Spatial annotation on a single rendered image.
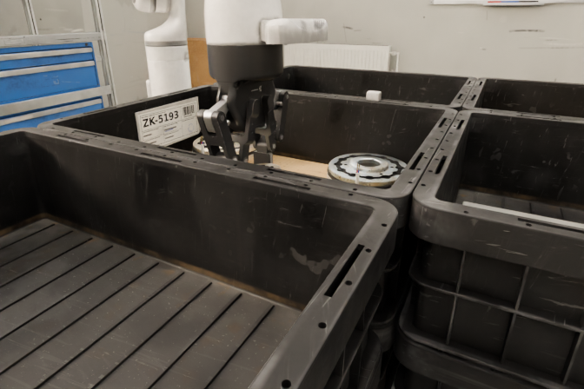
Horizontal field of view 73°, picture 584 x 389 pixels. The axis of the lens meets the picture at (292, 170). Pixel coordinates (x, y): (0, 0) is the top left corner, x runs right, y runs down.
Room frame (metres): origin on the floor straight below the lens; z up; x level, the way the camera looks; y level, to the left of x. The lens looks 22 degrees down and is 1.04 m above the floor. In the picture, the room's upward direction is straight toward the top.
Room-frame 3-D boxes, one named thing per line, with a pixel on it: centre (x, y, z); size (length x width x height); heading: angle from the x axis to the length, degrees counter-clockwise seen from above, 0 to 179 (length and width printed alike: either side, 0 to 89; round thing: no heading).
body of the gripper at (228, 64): (0.41, 0.05, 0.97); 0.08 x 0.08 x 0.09
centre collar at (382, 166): (0.46, -0.10, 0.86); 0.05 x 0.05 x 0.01
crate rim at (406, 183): (0.45, 0.04, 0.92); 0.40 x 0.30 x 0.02; 62
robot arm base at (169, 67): (0.93, 0.28, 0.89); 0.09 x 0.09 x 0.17; 72
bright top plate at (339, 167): (0.46, -0.10, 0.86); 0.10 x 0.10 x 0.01
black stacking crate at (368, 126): (0.45, 0.04, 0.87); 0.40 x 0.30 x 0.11; 62
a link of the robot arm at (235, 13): (0.40, 0.03, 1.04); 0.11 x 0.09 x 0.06; 62
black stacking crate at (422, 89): (0.71, -0.10, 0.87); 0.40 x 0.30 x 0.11; 62
